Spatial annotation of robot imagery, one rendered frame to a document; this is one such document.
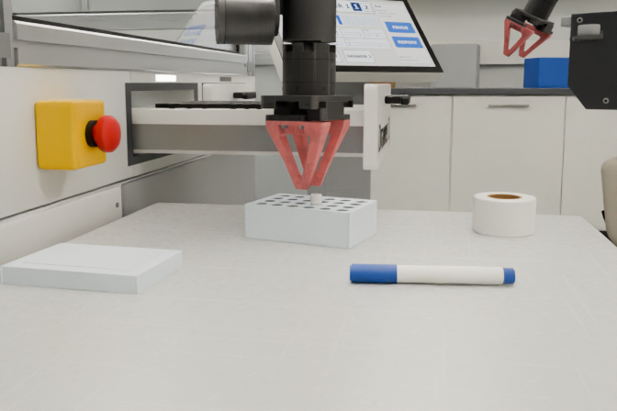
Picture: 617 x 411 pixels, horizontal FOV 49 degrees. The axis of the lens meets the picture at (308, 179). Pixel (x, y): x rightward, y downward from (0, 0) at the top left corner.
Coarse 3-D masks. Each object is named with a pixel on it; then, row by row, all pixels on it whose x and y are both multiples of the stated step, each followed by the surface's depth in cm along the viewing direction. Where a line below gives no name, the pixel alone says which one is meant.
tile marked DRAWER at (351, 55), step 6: (348, 54) 191; (354, 54) 192; (360, 54) 193; (366, 54) 194; (372, 54) 195; (348, 60) 190; (354, 60) 191; (360, 60) 192; (366, 60) 193; (372, 60) 193
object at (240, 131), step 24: (144, 120) 94; (168, 120) 93; (192, 120) 93; (216, 120) 92; (240, 120) 92; (264, 120) 91; (360, 120) 89; (144, 144) 94; (168, 144) 94; (192, 144) 93; (216, 144) 92; (240, 144) 92; (264, 144) 91; (360, 144) 89
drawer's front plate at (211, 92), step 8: (208, 88) 122; (216, 88) 125; (224, 88) 130; (232, 88) 135; (240, 88) 140; (248, 88) 147; (208, 96) 123; (216, 96) 125; (224, 96) 130; (232, 96) 135
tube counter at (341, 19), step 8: (336, 16) 199; (344, 16) 200; (352, 16) 201; (360, 16) 203; (368, 16) 204; (336, 24) 196; (344, 24) 198; (352, 24) 199; (360, 24) 200; (368, 24) 202; (376, 24) 203
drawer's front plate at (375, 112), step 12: (372, 84) 86; (384, 84) 98; (372, 96) 86; (384, 96) 98; (372, 108) 86; (384, 108) 99; (372, 120) 87; (384, 120) 100; (372, 132) 87; (372, 144) 87; (372, 156) 87; (384, 156) 102; (372, 168) 88
